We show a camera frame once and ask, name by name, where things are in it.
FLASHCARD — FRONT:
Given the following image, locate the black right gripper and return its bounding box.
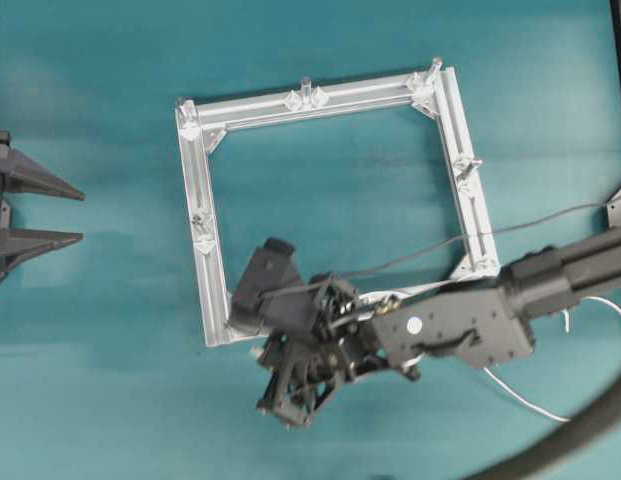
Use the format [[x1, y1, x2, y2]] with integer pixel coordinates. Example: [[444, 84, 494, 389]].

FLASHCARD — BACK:
[[256, 333, 347, 429]]

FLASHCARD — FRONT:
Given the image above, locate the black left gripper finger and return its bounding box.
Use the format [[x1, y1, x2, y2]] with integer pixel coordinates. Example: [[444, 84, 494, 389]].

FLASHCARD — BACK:
[[0, 228, 84, 270], [0, 130, 85, 201]]

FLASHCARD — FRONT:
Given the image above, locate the white cable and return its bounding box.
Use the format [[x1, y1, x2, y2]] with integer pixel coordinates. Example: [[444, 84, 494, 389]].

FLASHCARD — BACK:
[[359, 277, 621, 422]]

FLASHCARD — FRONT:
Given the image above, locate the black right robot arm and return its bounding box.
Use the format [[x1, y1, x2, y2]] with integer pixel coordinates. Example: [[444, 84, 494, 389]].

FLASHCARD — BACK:
[[257, 227, 621, 427]]

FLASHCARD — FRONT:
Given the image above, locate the clear pin top left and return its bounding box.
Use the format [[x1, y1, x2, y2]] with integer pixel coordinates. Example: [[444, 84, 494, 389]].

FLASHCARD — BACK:
[[176, 98, 198, 128]]

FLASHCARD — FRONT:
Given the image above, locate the clear pin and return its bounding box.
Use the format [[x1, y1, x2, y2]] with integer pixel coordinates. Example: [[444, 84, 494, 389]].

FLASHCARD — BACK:
[[176, 98, 198, 128], [425, 57, 443, 85], [300, 76, 312, 105], [453, 157, 483, 182]]

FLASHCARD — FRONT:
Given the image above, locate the clear pin right middle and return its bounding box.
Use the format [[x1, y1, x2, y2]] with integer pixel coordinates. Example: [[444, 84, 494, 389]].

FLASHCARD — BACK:
[[453, 157, 483, 182]]

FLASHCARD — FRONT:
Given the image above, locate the clear pin top middle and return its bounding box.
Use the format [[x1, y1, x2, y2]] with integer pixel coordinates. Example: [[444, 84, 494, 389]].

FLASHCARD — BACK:
[[300, 76, 312, 105]]

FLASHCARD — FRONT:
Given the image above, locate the clear pin top right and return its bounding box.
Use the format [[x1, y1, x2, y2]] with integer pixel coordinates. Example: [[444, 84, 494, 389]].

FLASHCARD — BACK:
[[425, 57, 443, 85]]

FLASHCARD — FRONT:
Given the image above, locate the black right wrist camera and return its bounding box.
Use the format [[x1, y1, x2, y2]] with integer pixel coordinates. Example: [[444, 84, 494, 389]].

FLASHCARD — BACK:
[[228, 238, 317, 340]]

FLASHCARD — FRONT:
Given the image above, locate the thin black right camera cable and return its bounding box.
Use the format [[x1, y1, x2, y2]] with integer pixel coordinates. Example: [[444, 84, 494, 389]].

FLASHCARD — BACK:
[[269, 201, 611, 301]]

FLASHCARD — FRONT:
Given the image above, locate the thick black foreground hose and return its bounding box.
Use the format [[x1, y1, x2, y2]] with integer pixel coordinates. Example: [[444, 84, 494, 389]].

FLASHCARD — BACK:
[[449, 364, 621, 480]]

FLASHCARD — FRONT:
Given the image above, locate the square aluminium profile frame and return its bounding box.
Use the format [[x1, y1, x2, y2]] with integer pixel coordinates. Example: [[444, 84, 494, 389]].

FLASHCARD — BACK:
[[175, 58, 500, 347]]

